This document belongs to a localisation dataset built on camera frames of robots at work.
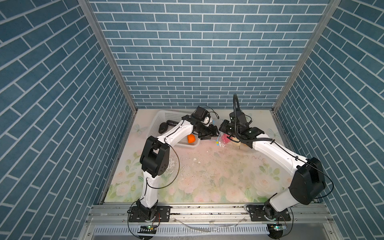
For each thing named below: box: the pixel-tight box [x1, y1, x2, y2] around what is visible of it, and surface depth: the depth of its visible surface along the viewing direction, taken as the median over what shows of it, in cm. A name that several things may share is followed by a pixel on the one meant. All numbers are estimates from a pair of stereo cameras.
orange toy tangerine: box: [187, 134, 196, 144], surface depth 100 cm
